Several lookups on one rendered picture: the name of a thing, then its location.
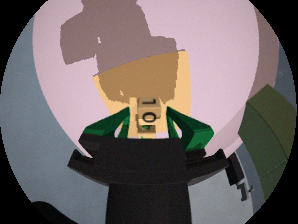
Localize beige letter block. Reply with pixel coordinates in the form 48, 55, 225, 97
137, 123, 156, 138
137, 97, 161, 125

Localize tan flat mat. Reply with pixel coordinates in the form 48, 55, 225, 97
92, 51, 191, 137

